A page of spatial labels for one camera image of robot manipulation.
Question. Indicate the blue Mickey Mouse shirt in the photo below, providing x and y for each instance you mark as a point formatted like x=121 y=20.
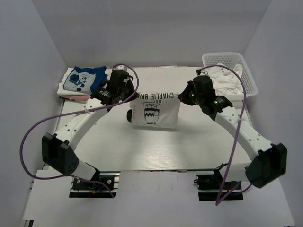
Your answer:
x=85 y=79

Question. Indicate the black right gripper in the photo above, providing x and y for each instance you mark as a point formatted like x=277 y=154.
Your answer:
x=183 y=97

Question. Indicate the white green Charlie Brown shirt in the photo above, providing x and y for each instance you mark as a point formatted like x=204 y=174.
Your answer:
x=158 y=110

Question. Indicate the white plastic basket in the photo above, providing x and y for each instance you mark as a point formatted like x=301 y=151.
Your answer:
x=235 y=63

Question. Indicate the pink shirt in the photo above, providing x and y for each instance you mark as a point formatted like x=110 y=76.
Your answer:
x=77 y=98

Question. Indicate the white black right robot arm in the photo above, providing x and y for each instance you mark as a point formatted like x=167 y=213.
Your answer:
x=267 y=160

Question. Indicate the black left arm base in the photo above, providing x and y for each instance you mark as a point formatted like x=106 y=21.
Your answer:
x=108 y=189

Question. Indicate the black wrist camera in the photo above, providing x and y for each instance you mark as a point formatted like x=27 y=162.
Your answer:
x=118 y=79
x=203 y=85

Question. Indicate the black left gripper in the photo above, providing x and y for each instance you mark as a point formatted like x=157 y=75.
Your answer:
x=135 y=96

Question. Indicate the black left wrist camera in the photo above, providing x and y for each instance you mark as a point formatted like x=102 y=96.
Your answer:
x=118 y=79

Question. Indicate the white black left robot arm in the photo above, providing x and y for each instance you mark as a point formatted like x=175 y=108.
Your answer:
x=58 y=150

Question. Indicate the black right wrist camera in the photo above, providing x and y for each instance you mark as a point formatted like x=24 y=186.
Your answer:
x=203 y=85

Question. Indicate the white crumpled shirt in basket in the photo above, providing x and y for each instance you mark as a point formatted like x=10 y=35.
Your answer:
x=224 y=81

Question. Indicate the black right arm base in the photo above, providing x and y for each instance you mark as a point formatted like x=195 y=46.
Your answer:
x=208 y=186

